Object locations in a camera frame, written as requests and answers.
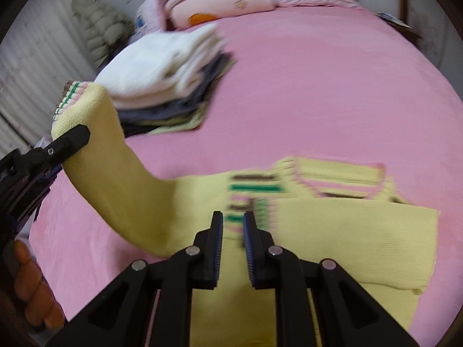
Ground yellow striped sweater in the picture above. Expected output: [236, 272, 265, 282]
[51, 81, 440, 347]

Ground white folded garment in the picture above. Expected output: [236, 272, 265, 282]
[94, 22, 228, 109]

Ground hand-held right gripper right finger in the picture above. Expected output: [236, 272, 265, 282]
[242, 210, 420, 347]

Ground grey folded garment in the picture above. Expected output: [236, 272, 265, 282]
[116, 52, 232, 123]

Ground white floral curtain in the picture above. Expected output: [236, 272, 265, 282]
[0, 7, 98, 152]

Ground wooden nightstand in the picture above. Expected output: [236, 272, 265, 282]
[376, 11, 424, 46]

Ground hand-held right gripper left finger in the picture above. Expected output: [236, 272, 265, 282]
[47, 210, 225, 347]

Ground beige puffer jacket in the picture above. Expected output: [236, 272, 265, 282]
[70, 0, 134, 69]

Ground person's left hand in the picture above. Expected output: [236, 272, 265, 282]
[12, 240, 66, 333]

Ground pale green folded garment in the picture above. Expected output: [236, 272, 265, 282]
[146, 105, 208, 134]

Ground papers on nightstand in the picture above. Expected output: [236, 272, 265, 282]
[376, 12, 412, 29]

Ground pink folded quilt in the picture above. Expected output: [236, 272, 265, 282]
[168, 0, 277, 31]

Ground small white cushion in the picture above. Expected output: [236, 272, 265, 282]
[135, 0, 161, 31]

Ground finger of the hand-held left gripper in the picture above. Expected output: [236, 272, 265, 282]
[22, 124, 91, 174]

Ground wardrobe with floral doors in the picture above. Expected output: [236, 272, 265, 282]
[398, 0, 463, 98]

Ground black folded garment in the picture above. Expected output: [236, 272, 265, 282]
[123, 122, 154, 139]

